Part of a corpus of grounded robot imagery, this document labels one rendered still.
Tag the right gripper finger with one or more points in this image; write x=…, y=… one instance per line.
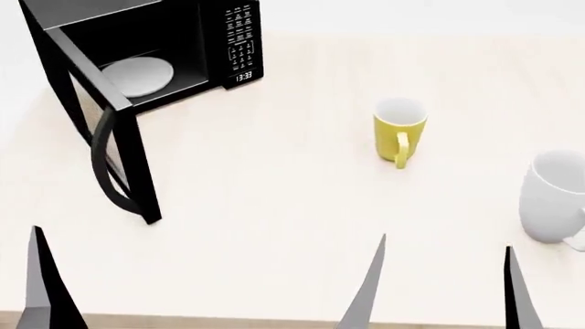
x=363, y=301
x=516, y=301

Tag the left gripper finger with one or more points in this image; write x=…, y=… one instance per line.
x=43, y=294

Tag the black microwave oven body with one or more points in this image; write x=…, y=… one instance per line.
x=212, y=41

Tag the white ceramic mug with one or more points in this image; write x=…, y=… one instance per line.
x=546, y=209

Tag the yellow ceramic mug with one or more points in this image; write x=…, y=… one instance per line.
x=388, y=137

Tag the white round turntable plate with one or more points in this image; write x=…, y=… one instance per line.
x=141, y=73

